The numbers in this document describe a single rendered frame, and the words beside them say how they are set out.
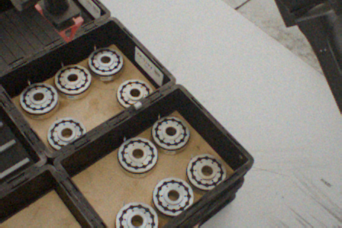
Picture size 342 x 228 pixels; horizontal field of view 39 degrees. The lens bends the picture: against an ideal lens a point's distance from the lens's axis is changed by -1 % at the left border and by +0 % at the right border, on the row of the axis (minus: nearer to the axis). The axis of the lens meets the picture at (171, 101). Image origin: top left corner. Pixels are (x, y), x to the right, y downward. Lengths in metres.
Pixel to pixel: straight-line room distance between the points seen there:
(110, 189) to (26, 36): 0.57
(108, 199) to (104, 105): 0.28
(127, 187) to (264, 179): 0.43
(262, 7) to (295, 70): 1.25
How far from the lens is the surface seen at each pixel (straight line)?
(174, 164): 1.29
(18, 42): 1.54
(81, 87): 1.38
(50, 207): 1.24
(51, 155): 1.19
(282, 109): 1.61
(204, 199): 1.15
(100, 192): 1.25
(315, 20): 0.64
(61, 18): 1.13
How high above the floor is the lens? 1.97
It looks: 55 degrees down
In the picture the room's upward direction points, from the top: 9 degrees clockwise
